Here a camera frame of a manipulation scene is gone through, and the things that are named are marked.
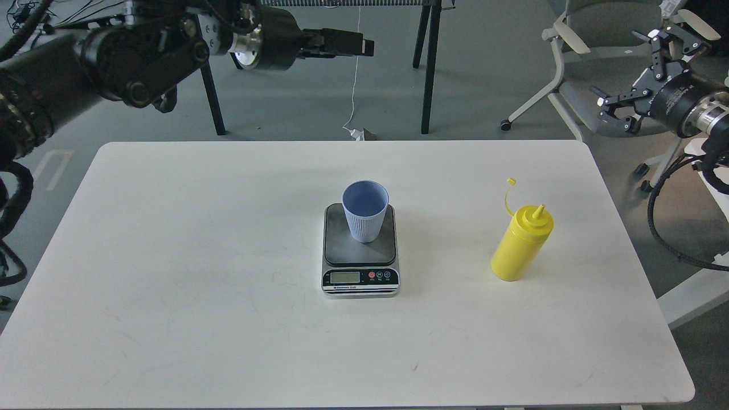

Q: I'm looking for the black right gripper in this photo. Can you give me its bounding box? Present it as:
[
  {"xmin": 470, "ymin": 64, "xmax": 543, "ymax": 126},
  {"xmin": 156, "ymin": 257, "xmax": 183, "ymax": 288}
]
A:
[{"xmin": 590, "ymin": 23, "xmax": 727, "ymax": 137}]

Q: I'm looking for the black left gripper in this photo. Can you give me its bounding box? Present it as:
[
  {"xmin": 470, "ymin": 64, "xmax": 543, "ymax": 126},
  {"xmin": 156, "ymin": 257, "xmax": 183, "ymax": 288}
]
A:
[{"xmin": 232, "ymin": 7, "xmax": 375, "ymax": 71}]

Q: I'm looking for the blue plastic cup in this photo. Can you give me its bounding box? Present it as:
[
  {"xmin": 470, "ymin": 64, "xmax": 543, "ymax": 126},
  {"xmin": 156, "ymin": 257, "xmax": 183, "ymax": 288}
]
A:
[{"xmin": 342, "ymin": 180, "xmax": 390, "ymax": 243}]

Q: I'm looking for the yellow squeeze bottle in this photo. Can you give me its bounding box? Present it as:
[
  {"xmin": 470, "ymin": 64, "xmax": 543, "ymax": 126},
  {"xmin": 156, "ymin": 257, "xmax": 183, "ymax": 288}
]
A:
[{"xmin": 490, "ymin": 178, "xmax": 554, "ymax": 282}]

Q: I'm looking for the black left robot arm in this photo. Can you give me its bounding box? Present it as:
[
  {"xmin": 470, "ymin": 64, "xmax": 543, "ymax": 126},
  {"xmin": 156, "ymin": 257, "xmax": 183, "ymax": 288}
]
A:
[{"xmin": 1, "ymin": 1, "xmax": 374, "ymax": 237}]

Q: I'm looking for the digital kitchen scale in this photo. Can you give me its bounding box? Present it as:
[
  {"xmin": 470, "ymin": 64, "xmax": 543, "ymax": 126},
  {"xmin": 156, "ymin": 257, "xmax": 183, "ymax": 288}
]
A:
[{"xmin": 321, "ymin": 203, "xmax": 402, "ymax": 298}]

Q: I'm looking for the grey office chair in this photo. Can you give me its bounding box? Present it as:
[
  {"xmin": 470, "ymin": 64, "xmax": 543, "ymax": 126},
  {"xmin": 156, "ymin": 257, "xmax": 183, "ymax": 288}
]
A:
[{"xmin": 500, "ymin": 1, "xmax": 727, "ymax": 194}]

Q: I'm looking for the black legged background table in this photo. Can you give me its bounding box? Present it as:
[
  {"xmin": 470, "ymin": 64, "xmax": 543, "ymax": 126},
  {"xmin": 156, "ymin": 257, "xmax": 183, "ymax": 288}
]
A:
[{"xmin": 181, "ymin": 1, "xmax": 443, "ymax": 134}]

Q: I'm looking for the white power cable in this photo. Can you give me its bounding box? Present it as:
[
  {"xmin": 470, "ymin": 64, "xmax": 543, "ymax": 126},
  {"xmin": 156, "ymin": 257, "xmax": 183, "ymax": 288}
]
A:
[{"xmin": 342, "ymin": 6, "xmax": 378, "ymax": 141}]

